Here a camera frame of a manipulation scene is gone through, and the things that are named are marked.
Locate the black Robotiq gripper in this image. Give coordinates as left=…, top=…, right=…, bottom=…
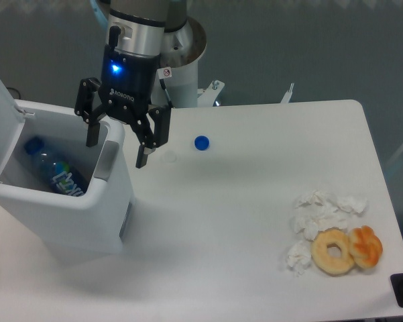
left=74, top=45, right=172, bottom=168

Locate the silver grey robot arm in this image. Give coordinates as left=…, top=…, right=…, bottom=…
left=74, top=1, right=188, bottom=168

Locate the clear bottle cap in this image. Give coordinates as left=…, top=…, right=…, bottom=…
left=163, top=150, right=178, bottom=163

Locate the blue bottle cap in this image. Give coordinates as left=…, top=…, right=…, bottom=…
left=194, top=135, right=210, bottom=151

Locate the white trash can body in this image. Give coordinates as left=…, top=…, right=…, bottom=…
left=0, top=100, right=135, bottom=253

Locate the blue plastic water bottle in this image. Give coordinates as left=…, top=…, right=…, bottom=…
left=23, top=136, right=89, bottom=197

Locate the crumpled white tissue large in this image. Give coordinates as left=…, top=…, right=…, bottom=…
left=291, top=190, right=348, bottom=241

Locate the crumpled white tissue lower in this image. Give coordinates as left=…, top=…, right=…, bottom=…
left=286, top=241, right=312, bottom=276

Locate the crumpled white tissue upper right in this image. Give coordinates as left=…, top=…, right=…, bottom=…
left=337, top=196, right=368, bottom=215

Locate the orange twisted bread roll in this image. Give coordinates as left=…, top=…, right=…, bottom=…
left=348, top=225, right=383, bottom=269

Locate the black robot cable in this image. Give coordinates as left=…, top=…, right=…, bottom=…
left=159, top=77, right=174, bottom=109

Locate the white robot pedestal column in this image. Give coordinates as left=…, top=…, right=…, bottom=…
left=151, top=17, right=207, bottom=108

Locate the white table bracket right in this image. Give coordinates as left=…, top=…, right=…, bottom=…
left=280, top=83, right=294, bottom=104

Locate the plain ring donut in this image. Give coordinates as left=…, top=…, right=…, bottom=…
left=310, top=229, right=355, bottom=276

